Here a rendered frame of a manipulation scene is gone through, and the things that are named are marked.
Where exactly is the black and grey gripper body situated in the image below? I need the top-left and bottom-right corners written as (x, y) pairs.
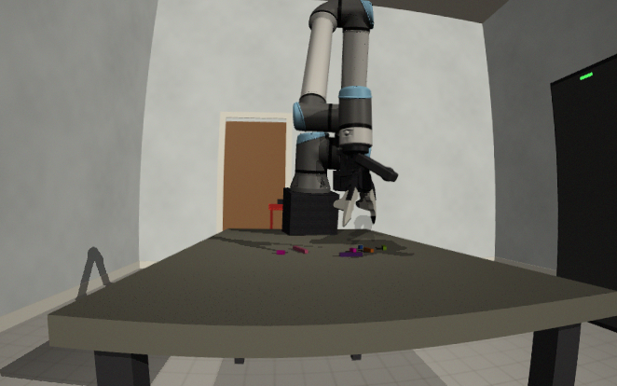
top-left (333, 145), bottom-right (372, 193)

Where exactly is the pink rod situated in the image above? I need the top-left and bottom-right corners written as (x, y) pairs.
top-left (293, 246), bottom-right (309, 254)

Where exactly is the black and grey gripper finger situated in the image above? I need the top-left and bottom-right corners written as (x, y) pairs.
top-left (333, 174), bottom-right (358, 227)
top-left (355, 181), bottom-right (377, 224)

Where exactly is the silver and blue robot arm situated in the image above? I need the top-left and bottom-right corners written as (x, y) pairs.
top-left (290, 0), bottom-right (398, 194)

